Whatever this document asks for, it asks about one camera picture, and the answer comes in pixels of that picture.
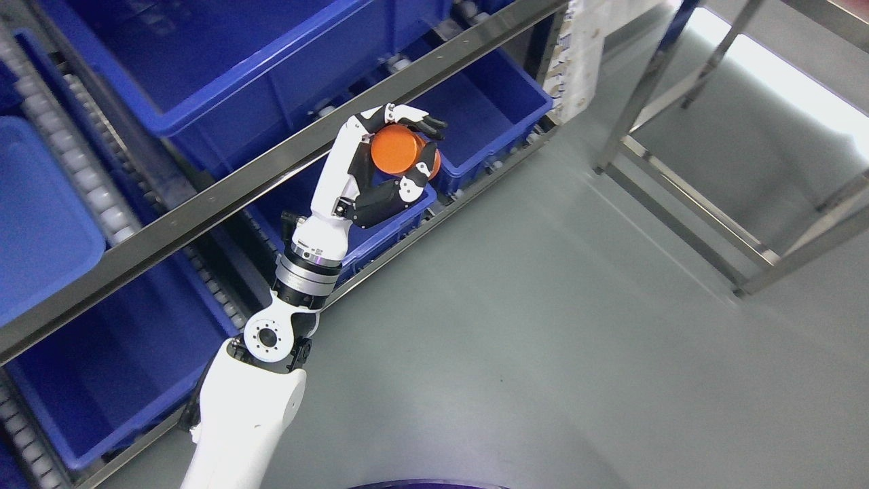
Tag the steel table frame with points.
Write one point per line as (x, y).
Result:
(746, 135)

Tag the metal shelf rack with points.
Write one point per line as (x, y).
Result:
(200, 214)

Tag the blue bin lower middle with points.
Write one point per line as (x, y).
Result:
(110, 374)

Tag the large blue bin upper right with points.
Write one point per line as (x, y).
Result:
(224, 81)

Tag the shallow blue tray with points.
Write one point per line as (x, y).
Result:
(48, 237)

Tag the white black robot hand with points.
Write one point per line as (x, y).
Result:
(345, 194)

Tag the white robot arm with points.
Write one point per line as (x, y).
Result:
(254, 385)

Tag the blue bin far right lower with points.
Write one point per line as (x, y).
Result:
(490, 107)

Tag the orange cylindrical capacitor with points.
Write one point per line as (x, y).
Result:
(395, 149)

